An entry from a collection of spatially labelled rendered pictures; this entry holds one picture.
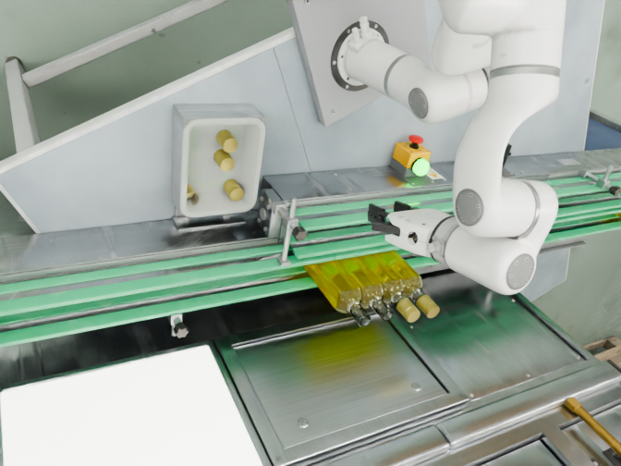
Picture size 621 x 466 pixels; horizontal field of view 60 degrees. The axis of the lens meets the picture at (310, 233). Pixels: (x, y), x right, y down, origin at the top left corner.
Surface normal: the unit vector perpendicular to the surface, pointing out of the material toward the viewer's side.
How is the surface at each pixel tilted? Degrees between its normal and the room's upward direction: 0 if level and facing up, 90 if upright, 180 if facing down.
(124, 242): 90
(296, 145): 0
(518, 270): 16
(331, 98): 4
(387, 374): 90
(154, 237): 90
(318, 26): 4
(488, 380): 90
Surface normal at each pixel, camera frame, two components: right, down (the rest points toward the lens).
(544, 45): 0.18, 0.10
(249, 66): 0.45, 0.54
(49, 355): 0.17, -0.83
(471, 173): -0.85, 0.00
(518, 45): -0.56, 0.05
